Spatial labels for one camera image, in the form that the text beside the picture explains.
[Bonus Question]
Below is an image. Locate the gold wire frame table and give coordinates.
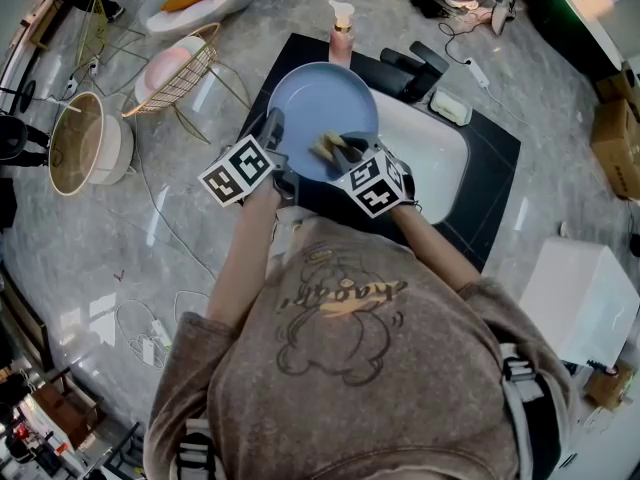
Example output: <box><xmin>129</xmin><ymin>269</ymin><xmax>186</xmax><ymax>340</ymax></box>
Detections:
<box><xmin>74</xmin><ymin>0</ymin><xmax>151</xmax><ymax>97</ymax></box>

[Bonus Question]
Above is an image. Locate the beige round basin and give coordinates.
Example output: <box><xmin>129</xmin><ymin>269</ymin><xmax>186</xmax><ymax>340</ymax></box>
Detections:
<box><xmin>48</xmin><ymin>91</ymin><xmax>136</xmax><ymax>197</ymax></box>

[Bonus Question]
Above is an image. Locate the white power strip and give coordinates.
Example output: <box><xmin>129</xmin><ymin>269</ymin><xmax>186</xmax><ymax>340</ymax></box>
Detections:
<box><xmin>150</xmin><ymin>319</ymin><xmax>172</xmax><ymax>348</ymax></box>
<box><xmin>463</xmin><ymin>57</ymin><xmax>491</xmax><ymax>89</ymax></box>

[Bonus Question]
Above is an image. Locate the person's left forearm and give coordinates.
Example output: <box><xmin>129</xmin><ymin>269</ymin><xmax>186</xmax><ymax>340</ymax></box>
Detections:
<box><xmin>205</xmin><ymin>182</ymin><xmax>281</xmax><ymax>329</ymax></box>

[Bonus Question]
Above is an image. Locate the brown wooden stool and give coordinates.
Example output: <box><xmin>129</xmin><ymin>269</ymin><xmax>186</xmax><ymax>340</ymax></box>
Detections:
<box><xmin>29</xmin><ymin>367</ymin><xmax>106</xmax><ymax>449</ymax></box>

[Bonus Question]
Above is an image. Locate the small brown box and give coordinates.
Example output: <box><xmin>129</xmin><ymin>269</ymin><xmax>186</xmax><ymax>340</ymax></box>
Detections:
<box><xmin>584</xmin><ymin>362</ymin><xmax>636</xmax><ymax>412</ymax></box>

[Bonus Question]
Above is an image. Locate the pink pump soap bottle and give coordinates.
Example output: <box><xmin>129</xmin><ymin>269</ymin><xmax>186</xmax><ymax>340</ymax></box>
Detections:
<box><xmin>327</xmin><ymin>0</ymin><xmax>356</xmax><ymax>68</ymax></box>

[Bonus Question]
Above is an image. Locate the large cardboard box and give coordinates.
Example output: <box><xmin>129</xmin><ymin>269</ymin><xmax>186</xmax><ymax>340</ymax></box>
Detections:
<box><xmin>589</xmin><ymin>97</ymin><xmax>640</xmax><ymax>200</ymax></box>

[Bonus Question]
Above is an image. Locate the person's brown printed shirt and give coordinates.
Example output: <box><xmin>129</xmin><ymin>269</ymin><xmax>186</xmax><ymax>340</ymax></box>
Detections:
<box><xmin>143</xmin><ymin>215</ymin><xmax>579</xmax><ymax>480</ymax></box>

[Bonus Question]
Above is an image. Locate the person's right forearm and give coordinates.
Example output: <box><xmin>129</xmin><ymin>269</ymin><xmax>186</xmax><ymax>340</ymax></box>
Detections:
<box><xmin>392</xmin><ymin>202</ymin><xmax>484</xmax><ymax>294</ymax></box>

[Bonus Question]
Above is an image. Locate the white sink basin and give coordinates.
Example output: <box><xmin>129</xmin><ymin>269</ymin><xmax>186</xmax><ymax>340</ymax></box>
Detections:
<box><xmin>294</xmin><ymin>90</ymin><xmax>470</xmax><ymax>227</ymax></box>

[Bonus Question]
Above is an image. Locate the pink round cushion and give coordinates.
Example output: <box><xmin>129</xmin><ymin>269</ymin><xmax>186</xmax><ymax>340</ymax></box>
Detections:
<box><xmin>135</xmin><ymin>35</ymin><xmax>206</xmax><ymax>100</ymax></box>

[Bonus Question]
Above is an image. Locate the green bathtub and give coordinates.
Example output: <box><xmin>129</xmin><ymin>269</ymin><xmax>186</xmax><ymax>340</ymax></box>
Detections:
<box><xmin>529</xmin><ymin>0</ymin><xmax>626</xmax><ymax>84</ymax></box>

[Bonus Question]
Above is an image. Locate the black faucet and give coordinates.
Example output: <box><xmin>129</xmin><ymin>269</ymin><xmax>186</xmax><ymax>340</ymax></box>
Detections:
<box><xmin>379</xmin><ymin>41</ymin><xmax>450</xmax><ymax>103</ymax></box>

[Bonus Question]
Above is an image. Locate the white box-shaped appliance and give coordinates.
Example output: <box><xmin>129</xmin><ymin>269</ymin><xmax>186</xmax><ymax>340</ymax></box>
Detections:
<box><xmin>519</xmin><ymin>236</ymin><xmax>640</xmax><ymax>368</ymax></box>

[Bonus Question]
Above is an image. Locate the blue plate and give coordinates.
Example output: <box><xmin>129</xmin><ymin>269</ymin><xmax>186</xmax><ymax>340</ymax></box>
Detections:
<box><xmin>266</xmin><ymin>62</ymin><xmax>379</xmax><ymax>183</ymax></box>

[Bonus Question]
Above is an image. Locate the black sink cabinet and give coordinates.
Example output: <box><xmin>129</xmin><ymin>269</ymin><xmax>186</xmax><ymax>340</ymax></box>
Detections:
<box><xmin>239</xmin><ymin>32</ymin><xmax>522</xmax><ymax>274</ymax></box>

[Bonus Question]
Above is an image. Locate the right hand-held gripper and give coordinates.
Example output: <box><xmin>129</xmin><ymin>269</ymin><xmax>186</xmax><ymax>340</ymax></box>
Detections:
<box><xmin>328</xmin><ymin>134</ymin><xmax>420</xmax><ymax>218</ymax></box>

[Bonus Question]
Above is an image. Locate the grey harness strap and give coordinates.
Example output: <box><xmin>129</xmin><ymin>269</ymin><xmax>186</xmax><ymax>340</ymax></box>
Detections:
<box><xmin>499</xmin><ymin>342</ymin><xmax>566</xmax><ymax>480</ymax></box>
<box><xmin>174</xmin><ymin>417</ymin><xmax>221</xmax><ymax>480</ymax></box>

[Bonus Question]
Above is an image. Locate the gold wire chair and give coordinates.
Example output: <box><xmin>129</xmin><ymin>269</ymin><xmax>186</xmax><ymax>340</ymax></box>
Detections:
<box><xmin>121</xmin><ymin>21</ymin><xmax>251</xmax><ymax>145</ymax></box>

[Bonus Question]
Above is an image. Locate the flat cardboard box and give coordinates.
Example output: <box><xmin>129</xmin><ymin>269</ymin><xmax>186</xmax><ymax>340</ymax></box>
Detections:
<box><xmin>594</xmin><ymin>65</ymin><xmax>640</xmax><ymax>104</ymax></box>

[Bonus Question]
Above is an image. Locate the yellow sponge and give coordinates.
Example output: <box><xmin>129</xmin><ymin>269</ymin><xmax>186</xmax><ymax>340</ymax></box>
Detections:
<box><xmin>308</xmin><ymin>131</ymin><xmax>347</xmax><ymax>162</ymax></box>

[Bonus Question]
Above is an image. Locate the soap bar on dish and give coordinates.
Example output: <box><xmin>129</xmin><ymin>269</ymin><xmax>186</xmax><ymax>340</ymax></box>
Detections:
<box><xmin>429</xmin><ymin>87</ymin><xmax>474</xmax><ymax>127</ymax></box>

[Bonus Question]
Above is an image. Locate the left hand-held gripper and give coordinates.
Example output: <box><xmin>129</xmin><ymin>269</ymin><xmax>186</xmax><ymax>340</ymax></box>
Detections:
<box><xmin>198</xmin><ymin>107</ymin><xmax>302</xmax><ymax>208</ymax></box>

